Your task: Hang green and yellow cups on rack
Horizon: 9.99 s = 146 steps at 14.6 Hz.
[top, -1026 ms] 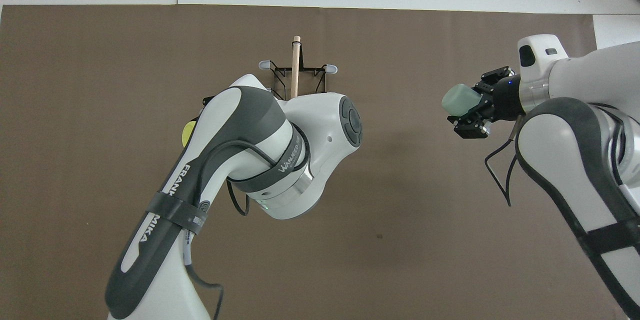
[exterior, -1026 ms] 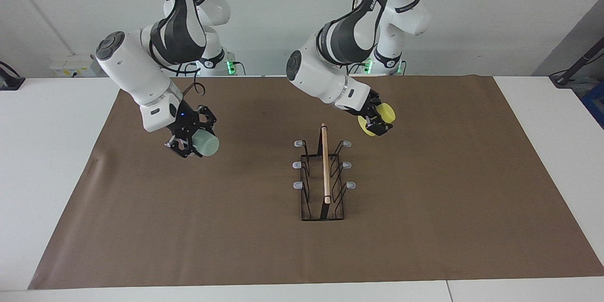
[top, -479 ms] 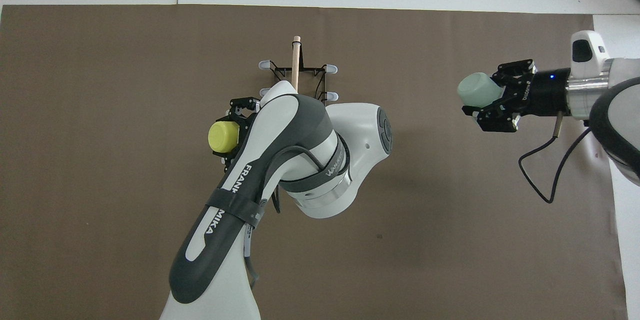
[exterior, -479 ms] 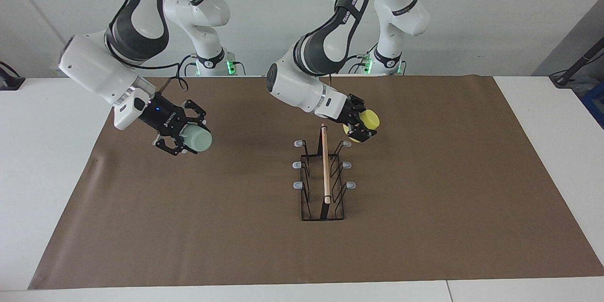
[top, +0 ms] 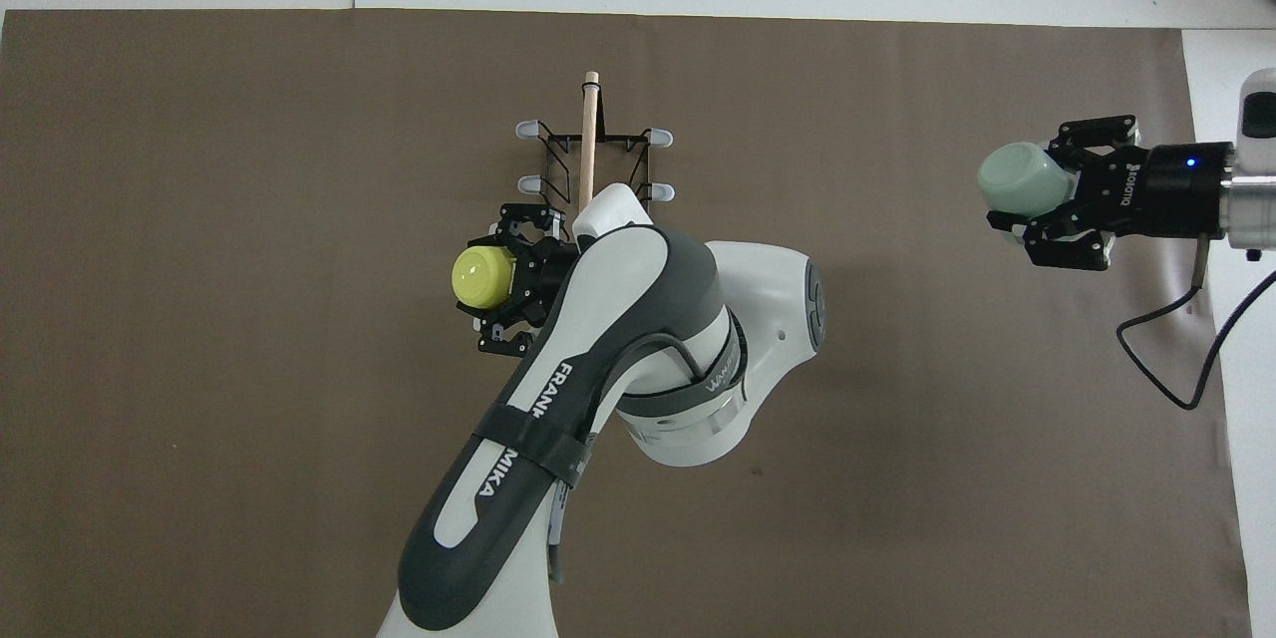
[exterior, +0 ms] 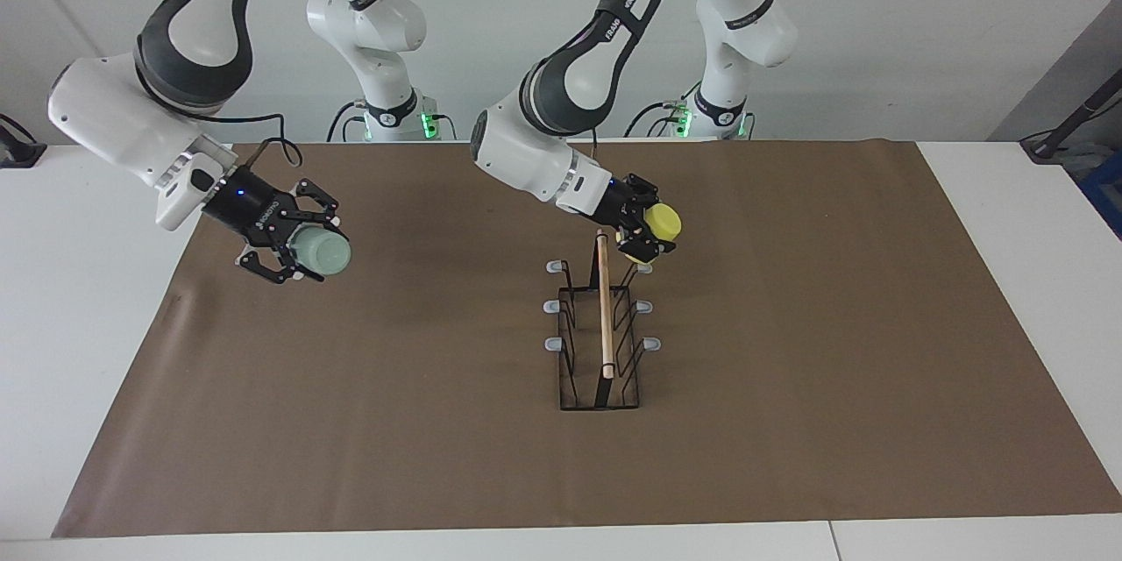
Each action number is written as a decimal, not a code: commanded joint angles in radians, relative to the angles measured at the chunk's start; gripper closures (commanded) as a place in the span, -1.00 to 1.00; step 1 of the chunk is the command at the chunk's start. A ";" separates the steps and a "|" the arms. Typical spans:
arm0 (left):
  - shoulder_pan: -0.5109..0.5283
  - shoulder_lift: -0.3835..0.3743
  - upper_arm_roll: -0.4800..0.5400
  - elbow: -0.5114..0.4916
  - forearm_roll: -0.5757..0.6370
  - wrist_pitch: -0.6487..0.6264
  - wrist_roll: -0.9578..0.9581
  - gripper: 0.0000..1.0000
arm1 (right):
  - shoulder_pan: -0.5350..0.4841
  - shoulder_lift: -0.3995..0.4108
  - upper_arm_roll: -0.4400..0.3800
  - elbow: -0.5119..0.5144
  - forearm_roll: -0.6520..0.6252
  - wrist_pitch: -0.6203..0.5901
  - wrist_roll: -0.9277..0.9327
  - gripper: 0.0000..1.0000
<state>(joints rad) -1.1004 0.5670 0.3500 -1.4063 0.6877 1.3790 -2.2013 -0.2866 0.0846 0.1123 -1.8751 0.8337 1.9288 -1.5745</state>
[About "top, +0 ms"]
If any brown paper table mat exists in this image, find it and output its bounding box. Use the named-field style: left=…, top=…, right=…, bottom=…
left=0, top=8, right=1252, bottom=638

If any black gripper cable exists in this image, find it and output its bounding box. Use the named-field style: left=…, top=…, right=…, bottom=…
left=543, top=331, right=699, bottom=587
left=1116, top=234, right=1276, bottom=412

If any pale green plastic cup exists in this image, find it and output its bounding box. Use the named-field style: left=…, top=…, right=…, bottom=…
left=977, top=142, right=1080, bottom=220

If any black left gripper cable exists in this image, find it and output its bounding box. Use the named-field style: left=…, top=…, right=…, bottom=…
left=543, top=331, right=699, bottom=587

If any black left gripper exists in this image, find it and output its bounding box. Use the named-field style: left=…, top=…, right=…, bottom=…
left=467, top=204, right=581, bottom=358

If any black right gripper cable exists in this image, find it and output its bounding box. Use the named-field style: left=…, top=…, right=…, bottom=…
left=1116, top=234, right=1276, bottom=412

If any black wire cup rack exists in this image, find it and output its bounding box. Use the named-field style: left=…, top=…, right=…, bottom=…
left=514, top=71, right=675, bottom=240

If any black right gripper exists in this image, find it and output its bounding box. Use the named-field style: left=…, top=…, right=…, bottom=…
left=987, top=115, right=1235, bottom=270

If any yellow plastic cup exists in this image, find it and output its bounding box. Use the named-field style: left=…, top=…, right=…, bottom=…
left=452, top=241, right=519, bottom=312

